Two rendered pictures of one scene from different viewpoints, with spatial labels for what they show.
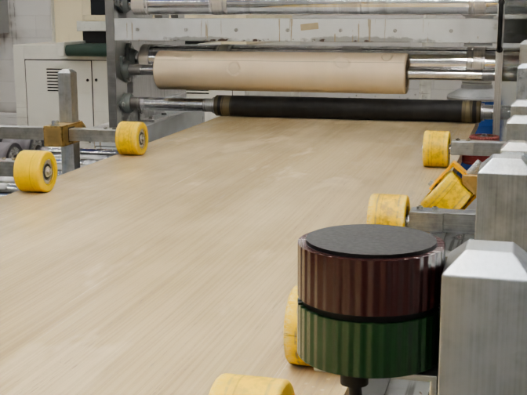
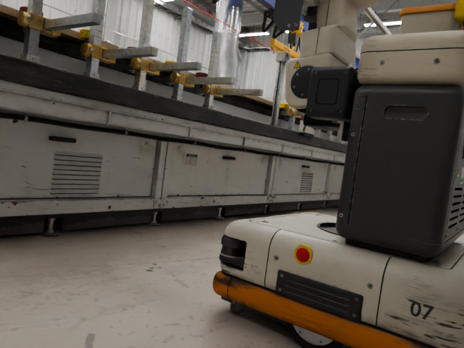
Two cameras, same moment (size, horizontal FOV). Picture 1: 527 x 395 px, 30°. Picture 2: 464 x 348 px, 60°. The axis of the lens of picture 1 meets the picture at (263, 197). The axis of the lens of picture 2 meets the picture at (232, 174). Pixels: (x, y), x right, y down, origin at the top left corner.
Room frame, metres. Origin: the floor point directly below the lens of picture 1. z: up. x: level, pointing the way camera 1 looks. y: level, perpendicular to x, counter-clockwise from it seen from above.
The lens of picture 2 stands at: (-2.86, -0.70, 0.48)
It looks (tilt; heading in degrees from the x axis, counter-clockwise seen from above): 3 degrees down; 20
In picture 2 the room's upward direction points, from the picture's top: 7 degrees clockwise
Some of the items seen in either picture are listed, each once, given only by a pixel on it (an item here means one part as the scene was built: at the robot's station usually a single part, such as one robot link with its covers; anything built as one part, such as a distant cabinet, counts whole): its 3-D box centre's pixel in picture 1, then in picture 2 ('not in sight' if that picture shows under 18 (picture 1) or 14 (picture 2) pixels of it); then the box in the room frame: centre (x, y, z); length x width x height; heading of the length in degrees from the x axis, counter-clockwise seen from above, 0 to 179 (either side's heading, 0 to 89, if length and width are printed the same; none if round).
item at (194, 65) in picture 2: not in sight; (162, 67); (-1.30, 0.27, 0.81); 0.43 x 0.03 x 0.04; 75
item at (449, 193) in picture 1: (447, 197); not in sight; (1.65, -0.32, 0.93); 0.09 x 0.08 x 0.09; 75
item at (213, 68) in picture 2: not in sight; (212, 74); (-0.83, 0.24, 0.89); 0.04 x 0.04 x 0.48; 75
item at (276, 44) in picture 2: not in sight; (293, 54); (5.25, 1.30, 2.65); 1.71 x 0.09 x 0.32; 165
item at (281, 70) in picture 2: not in sight; (277, 94); (-0.12, 0.04, 0.93); 0.05 x 0.05 x 0.45; 75
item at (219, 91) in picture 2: not in sight; (228, 92); (-0.81, 0.14, 0.80); 0.43 x 0.03 x 0.04; 75
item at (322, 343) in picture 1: (369, 326); not in sight; (0.39, -0.04, 1.13); 0.06 x 0.06 x 0.02
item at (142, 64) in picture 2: not in sight; (145, 66); (-1.29, 0.36, 0.82); 0.14 x 0.06 x 0.05; 165
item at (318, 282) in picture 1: (370, 268); not in sight; (0.39, -0.04, 1.16); 0.06 x 0.06 x 0.02
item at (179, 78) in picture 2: not in sight; (182, 79); (-1.05, 0.30, 0.81); 0.14 x 0.06 x 0.05; 165
